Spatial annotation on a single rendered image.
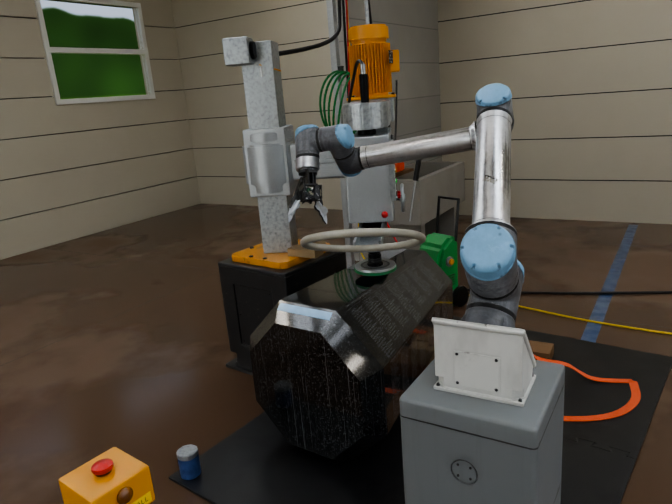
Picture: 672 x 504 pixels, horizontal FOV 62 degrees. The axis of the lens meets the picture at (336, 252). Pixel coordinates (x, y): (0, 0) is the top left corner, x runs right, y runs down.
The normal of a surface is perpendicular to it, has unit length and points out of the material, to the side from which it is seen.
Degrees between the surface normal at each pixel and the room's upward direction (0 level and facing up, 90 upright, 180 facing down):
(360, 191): 90
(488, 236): 48
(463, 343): 90
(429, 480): 90
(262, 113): 90
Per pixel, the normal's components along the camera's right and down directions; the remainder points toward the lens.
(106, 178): 0.85, 0.07
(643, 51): -0.52, 0.27
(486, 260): -0.34, -0.43
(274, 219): -0.13, 0.28
